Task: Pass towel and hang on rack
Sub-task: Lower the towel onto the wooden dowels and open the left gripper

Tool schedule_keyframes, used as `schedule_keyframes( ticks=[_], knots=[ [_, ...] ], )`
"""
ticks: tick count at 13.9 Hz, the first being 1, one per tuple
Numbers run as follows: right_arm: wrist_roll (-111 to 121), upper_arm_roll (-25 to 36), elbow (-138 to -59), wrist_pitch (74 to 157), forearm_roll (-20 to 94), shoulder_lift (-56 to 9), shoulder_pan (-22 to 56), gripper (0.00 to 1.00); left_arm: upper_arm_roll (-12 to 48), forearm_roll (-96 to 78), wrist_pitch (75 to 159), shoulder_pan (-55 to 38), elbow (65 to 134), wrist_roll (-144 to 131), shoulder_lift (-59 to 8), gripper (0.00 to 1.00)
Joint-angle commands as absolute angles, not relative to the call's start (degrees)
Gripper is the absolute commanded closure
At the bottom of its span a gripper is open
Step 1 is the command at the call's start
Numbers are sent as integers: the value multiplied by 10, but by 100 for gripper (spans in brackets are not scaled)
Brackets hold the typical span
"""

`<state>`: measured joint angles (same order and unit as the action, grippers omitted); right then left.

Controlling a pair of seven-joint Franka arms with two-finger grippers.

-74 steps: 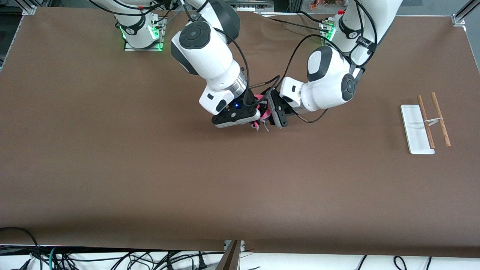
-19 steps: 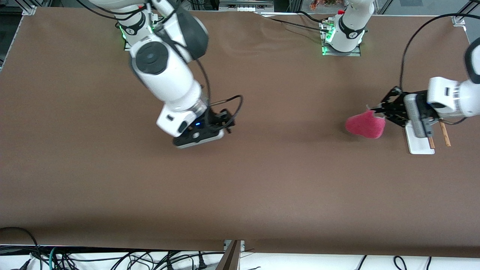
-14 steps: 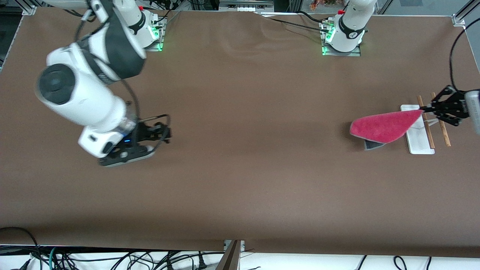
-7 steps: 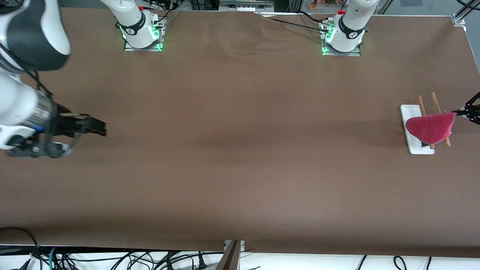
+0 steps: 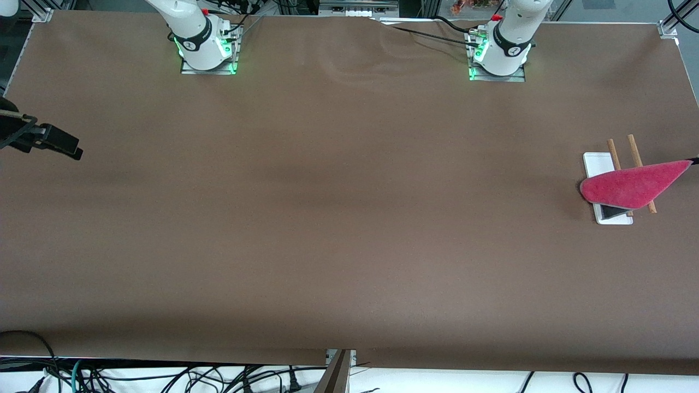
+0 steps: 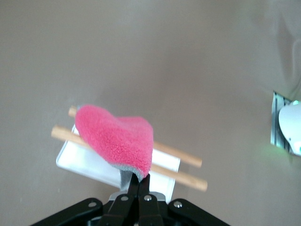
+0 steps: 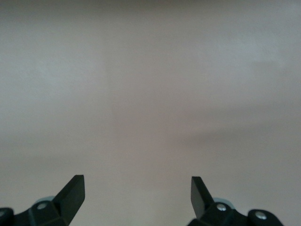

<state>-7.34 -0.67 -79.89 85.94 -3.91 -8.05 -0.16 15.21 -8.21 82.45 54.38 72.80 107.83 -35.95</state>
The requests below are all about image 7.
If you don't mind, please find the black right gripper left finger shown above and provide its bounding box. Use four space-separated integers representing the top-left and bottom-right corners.
14 174 85 226

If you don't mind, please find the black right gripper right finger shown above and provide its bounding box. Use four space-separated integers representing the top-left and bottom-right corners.
187 176 250 226

